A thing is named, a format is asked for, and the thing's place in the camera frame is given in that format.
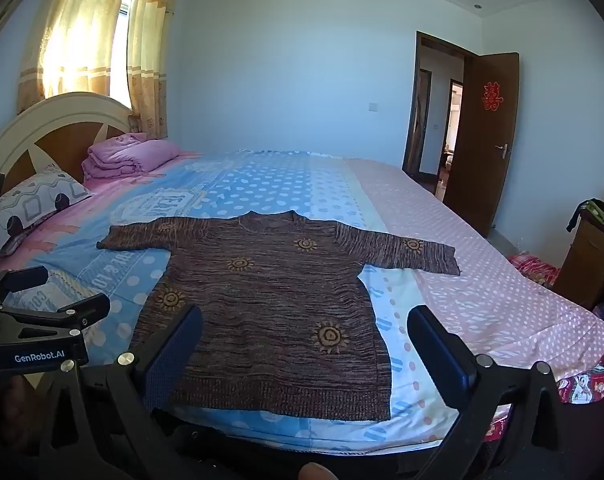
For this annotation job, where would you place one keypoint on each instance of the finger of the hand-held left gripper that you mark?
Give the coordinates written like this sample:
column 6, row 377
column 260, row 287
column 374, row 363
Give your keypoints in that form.
column 77, row 310
column 17, row 280

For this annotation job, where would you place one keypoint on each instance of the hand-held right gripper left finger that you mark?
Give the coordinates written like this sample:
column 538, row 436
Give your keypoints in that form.
column 177, row 345

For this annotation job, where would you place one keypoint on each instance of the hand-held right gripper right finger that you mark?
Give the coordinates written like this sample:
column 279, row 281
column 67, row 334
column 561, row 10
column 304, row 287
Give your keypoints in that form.
column 431, row 340

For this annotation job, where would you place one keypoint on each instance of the brown knit sweater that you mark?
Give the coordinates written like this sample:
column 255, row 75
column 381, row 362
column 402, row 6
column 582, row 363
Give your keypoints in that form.
column 272, row 310

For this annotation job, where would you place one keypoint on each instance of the person's right hand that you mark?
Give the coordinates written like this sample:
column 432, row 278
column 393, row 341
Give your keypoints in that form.
column 316, row 472

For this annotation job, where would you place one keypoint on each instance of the white patterned pillow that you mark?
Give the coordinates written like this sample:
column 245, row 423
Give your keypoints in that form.
column 32, row 205

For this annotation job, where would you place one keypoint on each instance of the red printed cloth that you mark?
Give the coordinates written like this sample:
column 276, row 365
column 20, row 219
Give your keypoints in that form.
column 536, row 267

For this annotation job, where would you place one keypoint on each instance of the red printed mattress cover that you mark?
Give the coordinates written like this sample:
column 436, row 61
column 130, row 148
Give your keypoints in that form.
column 581, row 380

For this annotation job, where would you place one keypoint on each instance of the folded pink quilt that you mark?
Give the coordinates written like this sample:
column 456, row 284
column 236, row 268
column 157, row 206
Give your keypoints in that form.
column 127, row 157

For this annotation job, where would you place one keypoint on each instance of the cream wooden headboard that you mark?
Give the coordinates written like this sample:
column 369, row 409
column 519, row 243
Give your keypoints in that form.
column 57, row 115

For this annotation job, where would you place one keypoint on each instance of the brown wooden cabinet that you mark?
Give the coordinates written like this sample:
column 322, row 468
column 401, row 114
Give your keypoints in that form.
column 586, row 260

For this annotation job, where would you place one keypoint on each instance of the brown wooden door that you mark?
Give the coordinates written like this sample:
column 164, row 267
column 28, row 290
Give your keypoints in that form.
column 481, row 160

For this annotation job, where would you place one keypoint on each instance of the blue pink printed bed sheet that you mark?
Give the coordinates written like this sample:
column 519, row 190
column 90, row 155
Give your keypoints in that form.
column 282, row 180

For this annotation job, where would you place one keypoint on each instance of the red paper door decoration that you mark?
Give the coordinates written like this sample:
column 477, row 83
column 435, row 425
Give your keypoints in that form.
column 491, row 96

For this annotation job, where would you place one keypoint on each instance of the narrow yellow curtain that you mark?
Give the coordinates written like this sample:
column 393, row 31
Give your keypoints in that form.
column 149, row 60

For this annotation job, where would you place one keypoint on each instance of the wide yellow curtain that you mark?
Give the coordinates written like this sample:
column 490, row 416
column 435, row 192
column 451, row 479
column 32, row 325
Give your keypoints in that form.
column 72, row 20

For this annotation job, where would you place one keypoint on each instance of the brown door frame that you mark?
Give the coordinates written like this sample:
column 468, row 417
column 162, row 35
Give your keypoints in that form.
column 446, row 45

